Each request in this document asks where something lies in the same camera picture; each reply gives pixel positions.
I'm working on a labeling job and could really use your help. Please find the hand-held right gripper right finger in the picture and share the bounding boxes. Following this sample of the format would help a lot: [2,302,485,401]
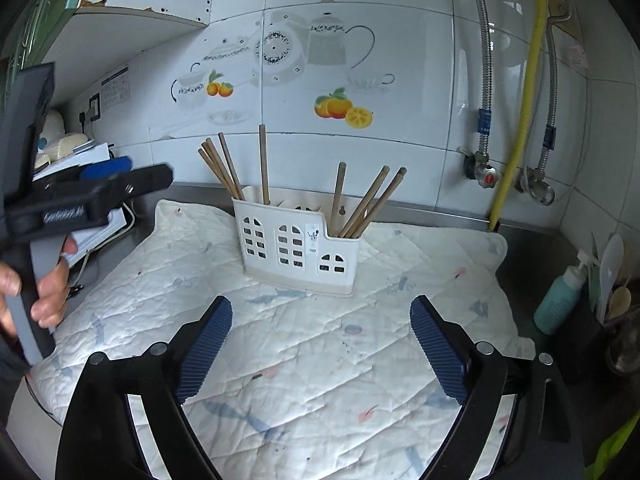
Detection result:
[409,295,586,480]

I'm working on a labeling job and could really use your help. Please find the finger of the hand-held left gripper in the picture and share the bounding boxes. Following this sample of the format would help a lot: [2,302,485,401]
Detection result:
[100,163,174,213]
[80,156,132,182]

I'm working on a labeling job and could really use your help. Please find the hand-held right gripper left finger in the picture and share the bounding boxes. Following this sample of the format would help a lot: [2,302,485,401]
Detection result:
[55,295,234,480]

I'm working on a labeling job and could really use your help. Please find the cream plastic utensil holder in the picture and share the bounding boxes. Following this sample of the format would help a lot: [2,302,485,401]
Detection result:
[231,197,369,297]

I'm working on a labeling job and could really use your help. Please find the person's left hand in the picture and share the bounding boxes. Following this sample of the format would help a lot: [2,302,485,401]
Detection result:
[0,237,79,333]

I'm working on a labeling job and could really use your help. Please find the white rounded object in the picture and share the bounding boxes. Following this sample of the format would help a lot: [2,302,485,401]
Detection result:
[37,109,67,143]

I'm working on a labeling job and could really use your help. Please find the printed quilted mat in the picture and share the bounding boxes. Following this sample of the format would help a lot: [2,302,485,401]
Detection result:
[30,199,536,480]

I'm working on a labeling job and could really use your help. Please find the teal pump bottle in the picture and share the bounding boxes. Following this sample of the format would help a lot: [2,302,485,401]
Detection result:
[533,250,590,336]

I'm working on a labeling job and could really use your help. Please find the black utensil container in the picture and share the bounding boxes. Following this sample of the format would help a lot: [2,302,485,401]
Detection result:
[575,305,618,376]

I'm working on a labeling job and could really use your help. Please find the metal valve with red knob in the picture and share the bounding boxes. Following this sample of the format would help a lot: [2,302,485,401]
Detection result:
[459,147,502,190]

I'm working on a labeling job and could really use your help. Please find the dark round pot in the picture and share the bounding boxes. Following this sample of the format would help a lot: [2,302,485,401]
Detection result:
[606,317,640,377]

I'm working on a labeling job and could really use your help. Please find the wooden spoon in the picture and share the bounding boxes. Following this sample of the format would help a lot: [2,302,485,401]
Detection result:
[606,286,632,323]

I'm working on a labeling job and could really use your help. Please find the neon green clothing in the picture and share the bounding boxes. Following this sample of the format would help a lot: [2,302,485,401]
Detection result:
[584,412,640,480]

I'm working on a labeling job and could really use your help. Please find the white cable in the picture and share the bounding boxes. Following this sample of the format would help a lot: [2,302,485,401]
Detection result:
[75,199,137,286]

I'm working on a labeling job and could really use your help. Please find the wall label sticker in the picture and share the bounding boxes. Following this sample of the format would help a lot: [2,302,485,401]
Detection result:
[100,66,132,109]

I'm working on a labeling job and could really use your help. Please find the green wall cabinet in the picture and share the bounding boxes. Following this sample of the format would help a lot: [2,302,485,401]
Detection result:
[0,0,211,78]

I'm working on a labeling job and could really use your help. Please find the yellow gas hose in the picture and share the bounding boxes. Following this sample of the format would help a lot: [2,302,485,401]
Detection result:
[487,0,547,233]

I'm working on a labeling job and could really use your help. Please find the braided metal hose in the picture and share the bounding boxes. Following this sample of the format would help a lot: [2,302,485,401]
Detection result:
[537,0,573,173]
[461,0,495,157]

